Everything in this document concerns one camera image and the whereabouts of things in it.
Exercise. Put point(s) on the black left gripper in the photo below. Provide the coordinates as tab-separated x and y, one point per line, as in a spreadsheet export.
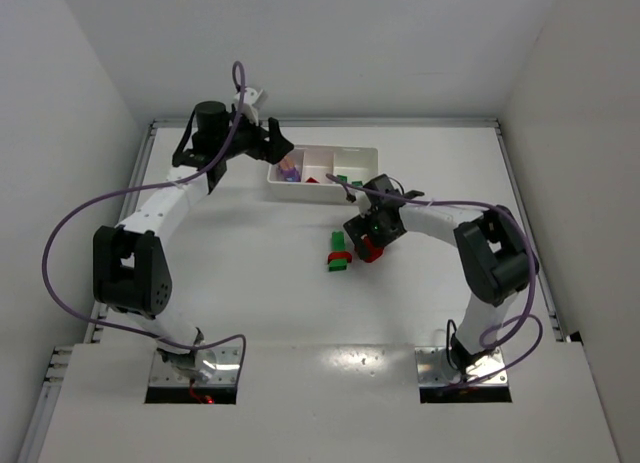
266	143

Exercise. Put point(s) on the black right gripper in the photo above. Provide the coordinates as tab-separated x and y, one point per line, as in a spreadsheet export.
357	228

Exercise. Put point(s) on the red rounded lego brick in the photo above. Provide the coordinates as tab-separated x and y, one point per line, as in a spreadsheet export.
367	251

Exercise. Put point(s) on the purple flower lego brick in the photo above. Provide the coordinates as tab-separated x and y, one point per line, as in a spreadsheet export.
291	175

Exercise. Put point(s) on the purple butterfly lego brick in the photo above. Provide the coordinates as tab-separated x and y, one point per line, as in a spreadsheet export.
286	163

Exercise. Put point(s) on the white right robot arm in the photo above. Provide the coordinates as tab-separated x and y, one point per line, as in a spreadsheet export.
497	260

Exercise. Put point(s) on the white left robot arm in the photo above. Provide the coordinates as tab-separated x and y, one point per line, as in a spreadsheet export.
131	274

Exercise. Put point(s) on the green number lego brick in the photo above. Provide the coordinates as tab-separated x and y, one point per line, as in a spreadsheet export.
338	242

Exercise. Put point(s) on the red green rounded lego stack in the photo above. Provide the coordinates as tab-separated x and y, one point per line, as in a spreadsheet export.
338	260

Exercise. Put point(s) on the white compartment tray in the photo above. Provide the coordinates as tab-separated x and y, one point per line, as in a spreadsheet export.
358	164

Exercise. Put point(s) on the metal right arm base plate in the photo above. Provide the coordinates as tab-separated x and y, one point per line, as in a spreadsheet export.
434	370

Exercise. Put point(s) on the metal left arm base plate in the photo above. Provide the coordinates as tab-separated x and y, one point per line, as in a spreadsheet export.
213	368

